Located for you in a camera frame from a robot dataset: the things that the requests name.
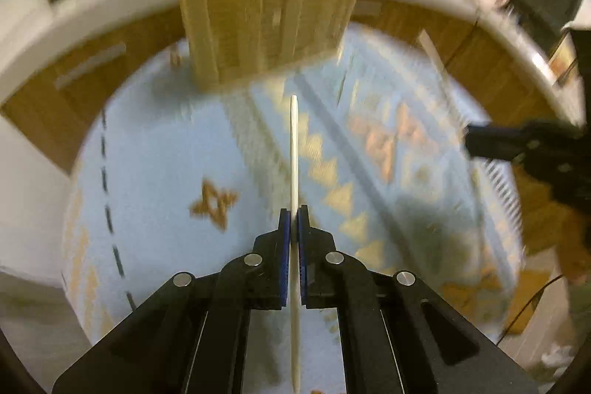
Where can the wooden dish rack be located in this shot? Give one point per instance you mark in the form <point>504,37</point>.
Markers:
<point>268,6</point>

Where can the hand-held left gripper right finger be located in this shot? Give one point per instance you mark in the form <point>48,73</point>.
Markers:
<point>303,255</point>

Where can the white kitchen counter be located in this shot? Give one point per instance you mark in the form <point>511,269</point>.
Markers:
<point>115,6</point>

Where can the patterned blue tablecloth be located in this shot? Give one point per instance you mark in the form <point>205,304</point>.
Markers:
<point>161,172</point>

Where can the bamboo chopstick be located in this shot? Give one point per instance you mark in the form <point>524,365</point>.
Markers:
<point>294,144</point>

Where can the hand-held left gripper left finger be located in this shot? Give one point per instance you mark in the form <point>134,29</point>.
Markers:
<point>284,255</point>

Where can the white crumpled paper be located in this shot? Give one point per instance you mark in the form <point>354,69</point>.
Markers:
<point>558,357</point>

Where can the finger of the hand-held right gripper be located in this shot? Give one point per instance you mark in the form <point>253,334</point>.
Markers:
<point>494,141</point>

